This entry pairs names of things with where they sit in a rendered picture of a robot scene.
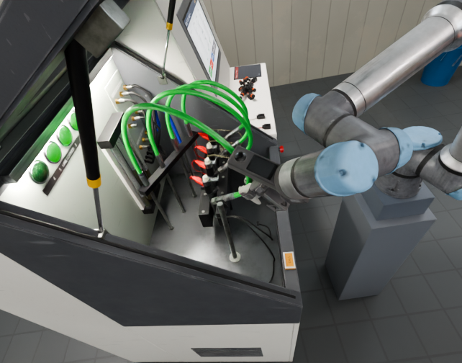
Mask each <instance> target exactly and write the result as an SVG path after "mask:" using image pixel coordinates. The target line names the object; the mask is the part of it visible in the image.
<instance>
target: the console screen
mask: <svg viewBox="0 0 462 363"><path fill-rule="evenodd" d="M176 16H177V17H178V20H179V22H180V24H181V26H182V28H183V30H184V32H185V34H186V36H187V38H188V40H189V42H190V44H191V46H192V49H193V51H194V53H195V55H196V57H197V59H198V61H199V63H200V65H201V67H202V69H203V71H204V74H205V76H206V78H207V80H210V81H216V82H218V81H219V67H220V60H221V51H220V49H219V46H218V44H217V41H216V39H215V37H214V34H213V31H212V29H211V27H210V25H209V22H208V20H207V17H206V14H205V13H204V10H203V8H202V5H201V2H200V0H183V1H182V2H181V5H180V7H179V8H178V11H177V12H176Z"/></svg>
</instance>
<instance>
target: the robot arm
mask: <svg viewBox="0 0 462 363"><path fill-rule="evenodd" d="M461 45H462V0H443V1H441V2H440V3H439V4H437V5H435V6H434V7H433V8H432V9H430V10H429V11H428V12H427V13H426V14H425V15H424V17H423V18H422V21H421V23H420V24H418V25H417V26H416V27H415V28H413V29H412V30H410V31H409V32H408V33H407V34H405V35H404V36H403V37H401V38H400V39H398V40H397V41H396V42H395V43H393V44H392V45H390V46H389V47H388V48H387V49H386V50H384V51H383V52H381V53H380V54H378V55H377V56H376V57H375V58H373V59H372V60H370V61H369V62H368V63H367V64H366V65H364V66H363V67H361V68H360V69H358V70H357V71H356V72H355V73H354V74H352V75H351V76H349V77H348V78H347V79H346V80H344V81H343V82H342V83H340V84H339V85H337V86H336V87H335V88H334V89H332V90H331V91H329V92H328V93H326V95H324V96H323V97H322V96H321V95H319V94H314V93H311V94H306V95H304V96H303V97H302V98H301V99H300V100H299V101H298V102H297V103H296V105H295V107H294V110H293V112H292V120H293V122H294V124H295V125H296V126H297V127H298V128H299V129H300V130H301V131H303V132H304V134H305V135H308V136H309V137H311V138H313V139H314V140H316V141H317V142H318V143H319V144H321V145H322V146H324V147H325V148H324V149H322V150H319V151H315V152H313V153H309V154H307V155H304V156H301V157H298V158H295V159H292V160H290V161H287V162H286V163H283V164H279V163H276V162H274V161H272V160H269V159H267V158H265V157H263V156H260V155H258V154H257V153H254V152H252V151H249V150H248V149H246V148H243V147H241V146H239V145H238V146H236V147H235V149H234V151H233V152H232V154H231V156H230V157H229V159H228V160H227V165H228V167H229V168H231V169H233V170H235V171H237V172H239V173H241V174H243V175H245V176H248V177H250V178H251V179H252V183H249V184H247V185H246V186H244V185H243V186H242V187H241V186H239V194H240V195H242V196H243V197H244V198H245V199H247V200H251V201H253V202H254V203H256V204H258V205H259V204H261V201H260V200H259V199H258V198H259V197H261V196H262V197H263V199H265V200H266V201H267V202H269V203H270V204H269V205H266V206H268V207H269V208H271V209H272V210H273V211H287V209H288V207H289V205H292V204H304V203H308V201H309V199H311V198H316V197H331V196H339V197H345V196H350V195H353V194H356V193H361V192H364V191H366V190H368V189H370V188H371V187H372V185H373V183H374V182H375V185H376V186H377V187H378V189H379V190H380V191H382V192H383V193H384V194H387V195H389V196H391V197H396V198H401V199H404V198H410V197H413V196H415V195H416V194H417V193H418V192H419V191H420V189H421V187H422V180H423V179H424V180H425V181H427V182H428V183H430V184H432V185H433V186H434V187H436V188H438V189H439V190H441V191H442V192H444V193H445V194H446V195H449V196H451V197H452V198H454V199H456V200H462V126H461V129H460V130H459V132H458V134H457V136H456V138H455V140H454V141H453V143H450V144H448V145H445V144H443V143H441V142H442V141H443V137H442V135H441V134H440V133H439V132H438V131H437V130H435V129H432V128H430V127H423V126H417V127H416V126H414V127H407V128H405V129H403V130H401V129H399V128H396V127H382V128H379V129H376V128H375V127H373V126H371V125H369V124H368V123H366V122H364V121H362V120H361V119H359V118H358V117H359V116H360V115H362V114H363V113H364V112H365V111H366V110H368V109H369V108H371V107H372V106H374V105H375V104H376V103H377V102H379V101H380V100H381V99H383V98H384V97H385V96H386V95H387V94H389V93H390V92H392V91H393V90H395V88H397V87H398V86H400V85H401V84H403V83H404V82H405V81H406V80H407V79H409V78H410V77H411V76H413V75H414V74H416V73H417V72H418V71H419V70H421V69H422V68H424V67H425V66H426V65H427V64H428V63H430V62H431V61H433V60H434V59H435V58H437V57H438V56H439V55H440V54H442V53H443V52H449V51H452V50H455V49H456V48H458V47H460V46H461ZM272 206H274V207H278V208H279V209H275V208H274V207H272ZM284 206H285V207H284Z"/></svg>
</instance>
